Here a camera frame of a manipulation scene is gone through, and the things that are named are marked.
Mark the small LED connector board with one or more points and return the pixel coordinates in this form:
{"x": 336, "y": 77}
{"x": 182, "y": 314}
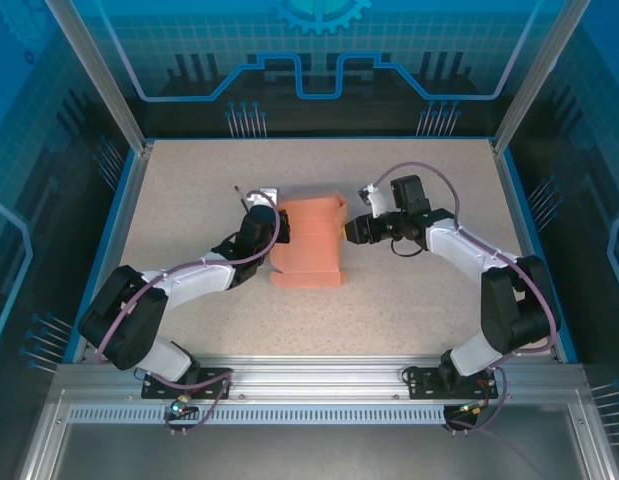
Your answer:
{"x": 471, "y": 409}
{"x": 176, "y": 407}

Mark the pink paper box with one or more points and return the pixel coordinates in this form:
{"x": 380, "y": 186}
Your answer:
{"x": 304, "y": 240}

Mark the black gel pen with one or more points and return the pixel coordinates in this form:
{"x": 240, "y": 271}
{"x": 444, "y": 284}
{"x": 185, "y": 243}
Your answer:
{"x": 240, "y": 196}

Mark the blue table edge strip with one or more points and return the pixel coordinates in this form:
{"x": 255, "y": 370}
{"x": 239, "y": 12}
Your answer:
{"x": 103, "y": 250}
{"x": 531, "y": 225}

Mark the aluminium side rail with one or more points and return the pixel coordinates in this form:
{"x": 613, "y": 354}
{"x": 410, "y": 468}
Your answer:
{"x": 130, "y": 200}
{"x": 512, "y": 200}

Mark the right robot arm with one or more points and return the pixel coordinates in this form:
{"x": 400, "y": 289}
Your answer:
{"x": 509, "y": 310}

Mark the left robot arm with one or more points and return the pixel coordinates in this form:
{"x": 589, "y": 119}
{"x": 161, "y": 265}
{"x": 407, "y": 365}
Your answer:
{"x": 124, "y": 315}

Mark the aluminium frame post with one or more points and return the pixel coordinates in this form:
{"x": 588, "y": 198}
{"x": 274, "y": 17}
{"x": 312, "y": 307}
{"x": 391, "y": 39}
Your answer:
{"x": 104, "y": 75}
{"x": 528, "y": 75}

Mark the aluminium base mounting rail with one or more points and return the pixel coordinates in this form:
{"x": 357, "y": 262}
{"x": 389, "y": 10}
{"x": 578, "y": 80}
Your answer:
{"x": 314, "y": 380}

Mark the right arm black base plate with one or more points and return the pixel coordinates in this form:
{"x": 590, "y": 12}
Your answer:
{"x": 419, "y": 385}

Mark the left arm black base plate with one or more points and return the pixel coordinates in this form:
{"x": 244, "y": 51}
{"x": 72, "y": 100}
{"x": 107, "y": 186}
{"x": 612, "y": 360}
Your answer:
{"x": 151, "y": 387}

